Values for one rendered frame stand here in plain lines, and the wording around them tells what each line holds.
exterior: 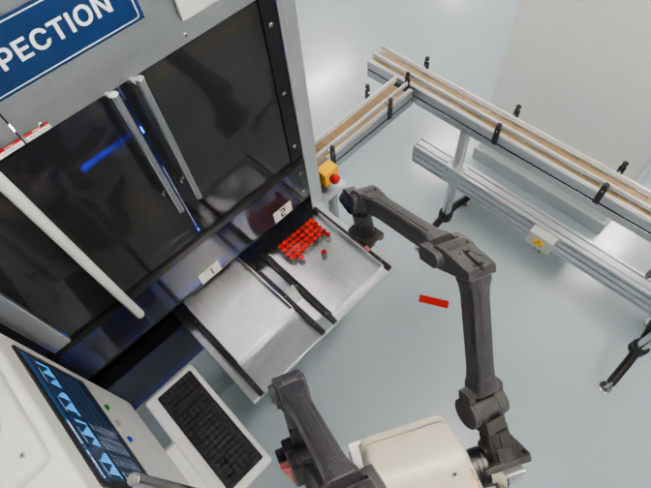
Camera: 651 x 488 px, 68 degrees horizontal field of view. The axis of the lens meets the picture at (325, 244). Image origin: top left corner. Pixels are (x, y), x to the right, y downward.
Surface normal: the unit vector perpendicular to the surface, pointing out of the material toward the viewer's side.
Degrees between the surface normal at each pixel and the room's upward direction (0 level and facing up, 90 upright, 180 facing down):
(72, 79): 90
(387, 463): 42
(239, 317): 0
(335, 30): 0
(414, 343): 0
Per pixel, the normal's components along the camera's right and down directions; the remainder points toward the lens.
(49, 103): 0.70, 0.58
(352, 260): -0.07, -0.51
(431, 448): -0.24, -0.93
